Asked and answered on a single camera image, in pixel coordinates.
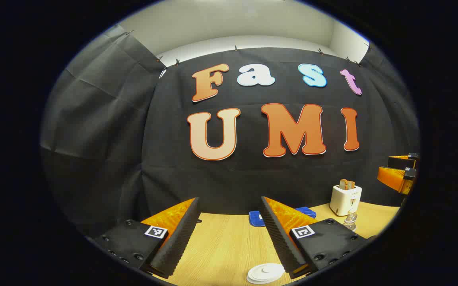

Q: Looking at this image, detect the white toaster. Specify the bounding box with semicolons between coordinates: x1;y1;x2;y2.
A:
330;185;363;216

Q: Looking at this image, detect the blue towel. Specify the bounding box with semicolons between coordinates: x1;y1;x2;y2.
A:
249;207;317;228

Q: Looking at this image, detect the clear water bottle white label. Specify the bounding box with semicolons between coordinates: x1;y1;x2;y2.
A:
342;213;359;232

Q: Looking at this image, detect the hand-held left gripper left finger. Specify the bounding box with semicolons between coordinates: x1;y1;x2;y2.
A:
95;197;202;279

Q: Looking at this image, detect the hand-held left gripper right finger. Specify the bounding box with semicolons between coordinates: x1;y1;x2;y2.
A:
260;196;373;278

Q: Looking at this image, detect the white teacup lid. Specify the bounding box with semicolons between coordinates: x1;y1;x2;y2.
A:
251;263;286;281

